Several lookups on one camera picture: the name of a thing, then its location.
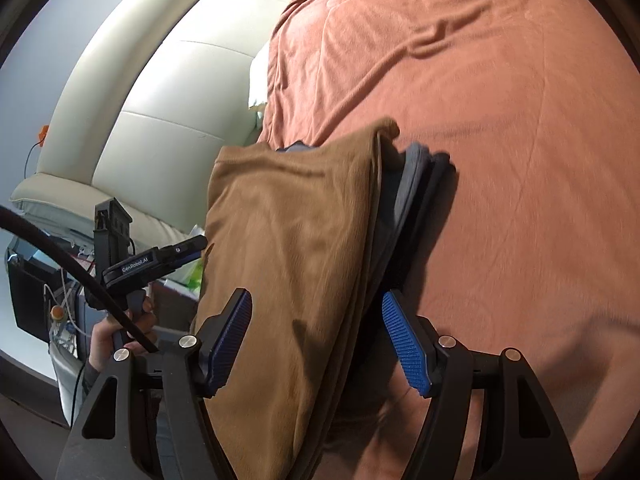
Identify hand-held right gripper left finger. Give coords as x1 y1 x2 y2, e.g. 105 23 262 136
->
55 287 253 480

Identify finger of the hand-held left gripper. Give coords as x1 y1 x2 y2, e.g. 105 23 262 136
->
159 234 209 269

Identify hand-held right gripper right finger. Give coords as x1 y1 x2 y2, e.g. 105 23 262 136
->
381 289 581 480

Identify olive printed t-shirt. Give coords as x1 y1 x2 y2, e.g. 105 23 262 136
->
192 117 401 480

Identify grey folded clothes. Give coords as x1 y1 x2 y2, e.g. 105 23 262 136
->
274 140 455 480

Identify person's left hand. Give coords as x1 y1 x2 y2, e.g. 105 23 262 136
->
89 297 157 377

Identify green tissue packet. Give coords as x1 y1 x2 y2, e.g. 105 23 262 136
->
177 240 217 292

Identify bedside table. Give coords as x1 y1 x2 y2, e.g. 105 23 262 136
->
5 232 99 347

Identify cream padded headboard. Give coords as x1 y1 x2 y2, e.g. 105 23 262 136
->
10 0 302 247

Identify white pillow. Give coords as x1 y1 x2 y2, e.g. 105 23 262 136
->
247 50 272 112

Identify brown blanket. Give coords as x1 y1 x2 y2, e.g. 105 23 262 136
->
257 0 640 480

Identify thick black cable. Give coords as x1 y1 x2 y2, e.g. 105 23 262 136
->
0 204 162 354

